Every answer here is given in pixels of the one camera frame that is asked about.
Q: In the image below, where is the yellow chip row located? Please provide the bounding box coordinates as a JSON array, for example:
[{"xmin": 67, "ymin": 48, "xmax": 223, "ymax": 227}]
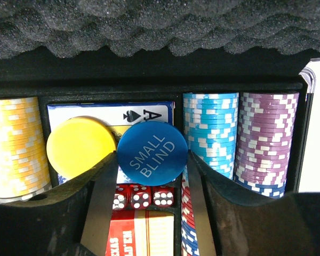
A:
[{"xmin": 0, "ymin": 97, "xmax": 52, "ymax": 203}]

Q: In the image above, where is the blue round button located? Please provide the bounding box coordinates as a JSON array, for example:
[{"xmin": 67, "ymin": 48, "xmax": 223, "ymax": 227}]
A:
[{"xmin": 117, "ymin": 121, "xmax": 188, "ymax": 186}]

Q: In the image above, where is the yellow round button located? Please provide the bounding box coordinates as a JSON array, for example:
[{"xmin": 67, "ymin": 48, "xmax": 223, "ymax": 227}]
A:
[{"xmin": 46, "ymin": 117, "xmax": 116, "ymax": 180}]

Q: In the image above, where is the row of dice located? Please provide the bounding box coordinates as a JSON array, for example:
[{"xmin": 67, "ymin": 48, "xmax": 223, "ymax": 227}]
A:
[{"xmin": 113, "ymin": 183, "xmax": 174, "ymax": 211}]

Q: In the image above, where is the blue chip row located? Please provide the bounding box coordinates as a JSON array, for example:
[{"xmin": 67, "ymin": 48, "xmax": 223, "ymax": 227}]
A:
[{"xmin": 180, "ymin": 92, "xmax": 240, "ymax": 256}]

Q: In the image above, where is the blue playing card deck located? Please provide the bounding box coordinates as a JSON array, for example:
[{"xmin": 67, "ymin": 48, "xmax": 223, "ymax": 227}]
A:
[{"xmin": 46, "ymin": 100, "xmax": 176, "ymax": 185}]

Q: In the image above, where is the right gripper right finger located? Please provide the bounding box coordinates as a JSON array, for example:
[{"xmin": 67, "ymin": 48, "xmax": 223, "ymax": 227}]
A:
[{"xmin": 188, "ymin": 153, "xmax": 320, "ymax": 255}]

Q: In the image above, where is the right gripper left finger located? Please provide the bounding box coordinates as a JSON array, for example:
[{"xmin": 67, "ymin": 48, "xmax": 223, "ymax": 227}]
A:
[{"xmin": 0, "ymin": 153, "xmax": 118, "ymax": 255}]

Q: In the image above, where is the black poker chip case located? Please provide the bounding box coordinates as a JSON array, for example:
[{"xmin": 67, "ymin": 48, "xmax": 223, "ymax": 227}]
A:
[{"xmin": 0, "ymin": 0, "xmax": 320, "ymax": 256}]

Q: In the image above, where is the pink chip row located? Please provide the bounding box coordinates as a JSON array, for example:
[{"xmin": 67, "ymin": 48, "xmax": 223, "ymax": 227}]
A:
[{"xmin": 234, "ymin": 91, "xmax": 299, "ymax": 198}]

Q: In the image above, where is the red playing card deck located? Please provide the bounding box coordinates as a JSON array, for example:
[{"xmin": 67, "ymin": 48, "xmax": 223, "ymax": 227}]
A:
[{"xmin": 105, "ymin": 210, "xmax": 174, "ymax": 256}]

